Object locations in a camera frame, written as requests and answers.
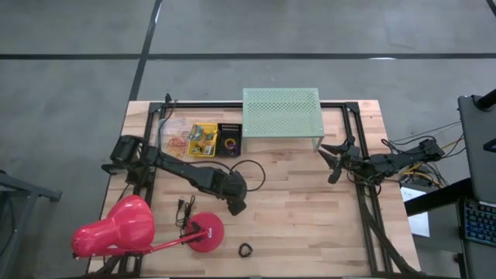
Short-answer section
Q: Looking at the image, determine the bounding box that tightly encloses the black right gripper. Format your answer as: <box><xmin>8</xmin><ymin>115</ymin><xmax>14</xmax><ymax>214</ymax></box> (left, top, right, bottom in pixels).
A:
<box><xmin>317</xmin><ymin>136</ymin><xmax>357</xmax><ymax>184</ymax></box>

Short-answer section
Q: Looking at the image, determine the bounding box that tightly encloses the black plastic basket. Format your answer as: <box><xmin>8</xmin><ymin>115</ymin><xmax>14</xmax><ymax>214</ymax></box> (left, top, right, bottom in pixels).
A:
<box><xmin>215</xmin><ymin>122</ymin><xmax>243</xmax><ymax>158</ymax></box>

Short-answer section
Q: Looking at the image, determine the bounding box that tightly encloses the yellow plastic basket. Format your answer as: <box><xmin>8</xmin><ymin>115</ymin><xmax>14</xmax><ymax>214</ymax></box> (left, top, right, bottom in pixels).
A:
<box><xmin>188</xmin><ymin>122</ymin><xmax>219</xmax><ymax>158</ymax></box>

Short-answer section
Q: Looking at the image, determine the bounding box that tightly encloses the red rubber band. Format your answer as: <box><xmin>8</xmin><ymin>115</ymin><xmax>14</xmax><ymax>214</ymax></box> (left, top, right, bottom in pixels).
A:
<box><xmin>167</xmin><ymin>136</ymin><xmax>188</xmax><ymax>151</ymax></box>

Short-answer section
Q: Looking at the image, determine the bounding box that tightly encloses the clear plastic bin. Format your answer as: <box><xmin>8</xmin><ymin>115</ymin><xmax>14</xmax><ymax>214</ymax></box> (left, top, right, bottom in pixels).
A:
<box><xmin>157</xmin><ymin>119</ymin><xmax>193</xmax><ymax>158</ymax></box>

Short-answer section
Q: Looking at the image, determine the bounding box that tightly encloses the red desk lamp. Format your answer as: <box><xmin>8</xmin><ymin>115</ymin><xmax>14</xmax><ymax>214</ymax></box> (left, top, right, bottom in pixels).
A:
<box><xmin>71</xmin><ymin>194</ymin><xmax>226</xmax><ymax>260</ymax></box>

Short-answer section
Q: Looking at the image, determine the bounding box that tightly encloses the green perforated metal shelf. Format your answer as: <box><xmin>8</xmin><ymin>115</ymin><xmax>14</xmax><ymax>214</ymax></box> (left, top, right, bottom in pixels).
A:
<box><xmin>242</xmin><ymin>88</ymin><xmax>326</xmax><ymax>153</ymax></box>

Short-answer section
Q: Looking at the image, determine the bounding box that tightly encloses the white paper sheet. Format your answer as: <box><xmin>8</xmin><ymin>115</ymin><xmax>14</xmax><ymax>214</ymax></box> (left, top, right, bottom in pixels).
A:
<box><xmin>401</xmin><ymin>186</ymin><xmax>431</xmax><ymax>238</ymax></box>

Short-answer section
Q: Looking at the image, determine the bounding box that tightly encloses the gray monitor back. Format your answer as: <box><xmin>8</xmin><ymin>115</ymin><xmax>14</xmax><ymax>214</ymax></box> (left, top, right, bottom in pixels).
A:
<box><xmin>458</xmin><ymin>89</ymin><xmax>496</xmax><ymax>203</ymax></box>

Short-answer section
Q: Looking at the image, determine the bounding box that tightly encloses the blue-lit keyboard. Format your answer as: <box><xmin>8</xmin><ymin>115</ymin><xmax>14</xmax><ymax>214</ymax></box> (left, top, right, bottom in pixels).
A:
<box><xmin>463</xmin><ymin>199</ymin><xmax>496</xmax><ymax>247</ymax></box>

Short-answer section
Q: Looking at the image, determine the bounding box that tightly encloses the gray metal cart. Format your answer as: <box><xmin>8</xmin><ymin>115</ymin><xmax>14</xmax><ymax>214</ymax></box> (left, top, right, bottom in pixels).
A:
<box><xmin>0</xmin><ymin>169</ymin><xmax>63</xmax><ymax>279</ymax></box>

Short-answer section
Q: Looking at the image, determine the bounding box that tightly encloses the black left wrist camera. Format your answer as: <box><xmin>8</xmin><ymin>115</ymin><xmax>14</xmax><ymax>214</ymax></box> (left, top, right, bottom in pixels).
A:
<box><xmin>227</xmin><ymin>195</ymin><xmax>248</xmax><ymax>217</ymax></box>

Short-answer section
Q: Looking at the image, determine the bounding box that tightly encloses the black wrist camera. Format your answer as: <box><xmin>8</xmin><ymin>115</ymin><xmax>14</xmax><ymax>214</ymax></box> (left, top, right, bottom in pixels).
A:
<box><xmin>227</xmin><ymin>195</ymin><xmax>248</xmax><ymax>217</ymax></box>
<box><xmin>350</xmin><ymin>153</ymin><xmax>367</xmax><ymax>171</ymax></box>

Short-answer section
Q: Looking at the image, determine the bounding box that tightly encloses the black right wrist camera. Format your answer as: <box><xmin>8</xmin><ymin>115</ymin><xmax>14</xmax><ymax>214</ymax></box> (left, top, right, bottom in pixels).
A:
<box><xmin>350</xmin><ymin>153</ymin><xmax>367</xmax><ymax>171</ymax></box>

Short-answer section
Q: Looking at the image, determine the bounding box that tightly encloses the black left wrist camera cable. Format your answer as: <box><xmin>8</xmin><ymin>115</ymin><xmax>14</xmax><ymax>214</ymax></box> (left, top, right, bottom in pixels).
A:
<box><xmin>228</xmin><ymin>159</ymin><xmax>267</xmax><ymax>193</ymax></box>

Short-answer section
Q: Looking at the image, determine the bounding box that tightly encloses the black lamp power cable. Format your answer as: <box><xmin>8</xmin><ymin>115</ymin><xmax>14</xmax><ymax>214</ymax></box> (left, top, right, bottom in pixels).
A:
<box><xmin>174</xmin><ymin>195</ymin><xmax>197</xmax><ymax>229</ymax></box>

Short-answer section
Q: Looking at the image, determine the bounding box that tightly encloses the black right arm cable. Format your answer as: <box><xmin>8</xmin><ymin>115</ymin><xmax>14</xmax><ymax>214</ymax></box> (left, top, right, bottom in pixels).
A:
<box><xmin>346</xmin><ymin>135</ymin><xmax>427</xmax><ymax>195</ymax></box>

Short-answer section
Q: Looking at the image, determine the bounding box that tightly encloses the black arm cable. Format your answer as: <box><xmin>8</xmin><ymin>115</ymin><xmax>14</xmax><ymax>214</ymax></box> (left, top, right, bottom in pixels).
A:
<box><xmin>157</xmin><ymin>94</ymin><xmax>177</xmax><ymax>148</ymax></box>
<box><xmin>346</xmin><ymin>135</ymin><xmax>427</xmax><ymax>195</ymax></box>

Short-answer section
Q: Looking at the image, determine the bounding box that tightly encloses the black table frame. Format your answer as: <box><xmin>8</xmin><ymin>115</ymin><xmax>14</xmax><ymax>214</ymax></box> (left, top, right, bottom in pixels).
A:
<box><xmin>145</xmin><ymin>100</ymin><xmax>422</xmax><ymax>277</ymax></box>

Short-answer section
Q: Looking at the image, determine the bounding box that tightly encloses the yellow cable bundle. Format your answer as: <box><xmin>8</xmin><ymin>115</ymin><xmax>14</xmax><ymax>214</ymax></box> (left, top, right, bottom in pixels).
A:
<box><xmin>402</xmin><ymin>136</ymin><xmax>466</xmax><ymax>183</ymax></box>

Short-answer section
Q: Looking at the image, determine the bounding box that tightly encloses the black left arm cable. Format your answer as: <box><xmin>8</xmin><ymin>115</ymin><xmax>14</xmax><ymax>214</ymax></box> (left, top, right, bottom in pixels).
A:
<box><xmin>157</xmin><ymin>94</ymin><xmax>177</xmax><ymax>148</ymax></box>

